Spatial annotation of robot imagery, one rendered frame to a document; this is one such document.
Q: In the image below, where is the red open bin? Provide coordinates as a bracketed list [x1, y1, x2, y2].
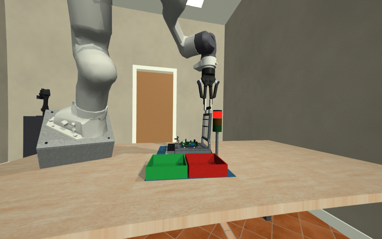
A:
[185, 153, 228, 178]

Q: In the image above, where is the green open-top bin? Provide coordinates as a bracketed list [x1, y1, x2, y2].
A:
[146, 154, 188, 180]

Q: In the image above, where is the green circuit board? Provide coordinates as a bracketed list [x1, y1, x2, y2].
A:
[181, 140, 196, 146]

